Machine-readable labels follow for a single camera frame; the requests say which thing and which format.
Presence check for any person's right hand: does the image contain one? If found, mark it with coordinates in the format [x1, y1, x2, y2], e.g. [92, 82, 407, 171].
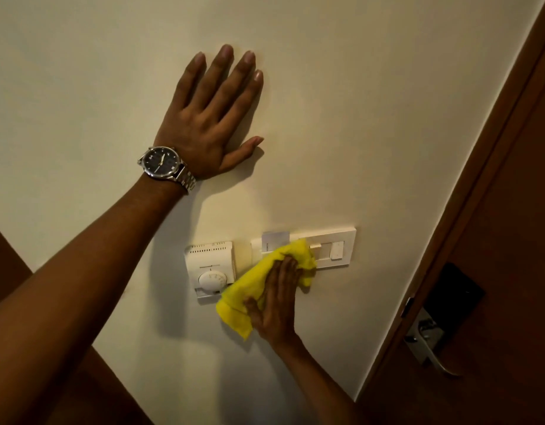
[244, 256, 305, 346]

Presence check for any person's left hand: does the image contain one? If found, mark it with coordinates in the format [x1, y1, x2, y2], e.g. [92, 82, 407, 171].
[154, 44, 265, 180]

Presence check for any yellow cleaning cloth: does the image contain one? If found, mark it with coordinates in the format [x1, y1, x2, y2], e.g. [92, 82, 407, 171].
[216, 239, 318, 341]

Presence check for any person's left forearm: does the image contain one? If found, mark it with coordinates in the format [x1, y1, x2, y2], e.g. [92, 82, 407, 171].
[0, 172, 187, 425]

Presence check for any person's right forearm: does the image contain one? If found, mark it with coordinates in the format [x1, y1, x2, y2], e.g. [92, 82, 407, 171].
[272, 334, 363, 425]

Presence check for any white thermostat with round dial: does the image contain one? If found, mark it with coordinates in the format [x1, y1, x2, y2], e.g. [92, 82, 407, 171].
[184, 241, 237, 302]

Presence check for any white key card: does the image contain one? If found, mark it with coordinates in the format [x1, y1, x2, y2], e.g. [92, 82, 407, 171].
[261, 231, 291, 254]

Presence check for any silver wristwatch with dark dial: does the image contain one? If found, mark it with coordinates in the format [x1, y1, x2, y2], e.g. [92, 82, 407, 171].
[137, 146, 198, 194]

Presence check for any black electronic door lock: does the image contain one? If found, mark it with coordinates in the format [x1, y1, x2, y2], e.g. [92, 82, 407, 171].
[424, 262, 486, 346]

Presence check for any brown wooden door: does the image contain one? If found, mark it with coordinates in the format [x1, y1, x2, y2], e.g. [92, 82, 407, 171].
[358, 73, 545, 425]

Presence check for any white wall switch panel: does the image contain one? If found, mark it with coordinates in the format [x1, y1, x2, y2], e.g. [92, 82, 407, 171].
[250, 226, 357, 271]

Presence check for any silver door handle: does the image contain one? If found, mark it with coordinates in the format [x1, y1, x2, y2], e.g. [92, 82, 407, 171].
[404, 307, 462, 378]

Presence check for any brown wooden door frame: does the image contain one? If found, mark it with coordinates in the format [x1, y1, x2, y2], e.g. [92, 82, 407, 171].
[354, 0, 545, 401]

